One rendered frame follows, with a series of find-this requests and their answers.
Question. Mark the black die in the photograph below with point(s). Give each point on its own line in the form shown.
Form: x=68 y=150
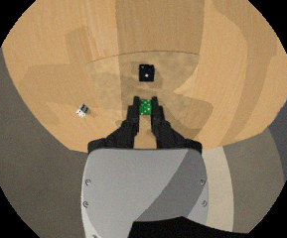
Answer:
x=146 y=72

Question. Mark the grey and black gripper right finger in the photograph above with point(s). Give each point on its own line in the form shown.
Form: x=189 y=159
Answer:
x=169 y=138

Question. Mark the brown mat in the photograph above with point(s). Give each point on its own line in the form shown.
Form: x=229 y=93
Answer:
x=116 y=81

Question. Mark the white die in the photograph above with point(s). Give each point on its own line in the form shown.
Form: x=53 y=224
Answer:
x=82 y=110

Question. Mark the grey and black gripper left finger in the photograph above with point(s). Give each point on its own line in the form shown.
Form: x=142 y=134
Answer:
x=124 y=136

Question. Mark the green die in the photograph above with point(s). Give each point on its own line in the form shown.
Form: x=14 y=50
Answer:
x=145 y=107

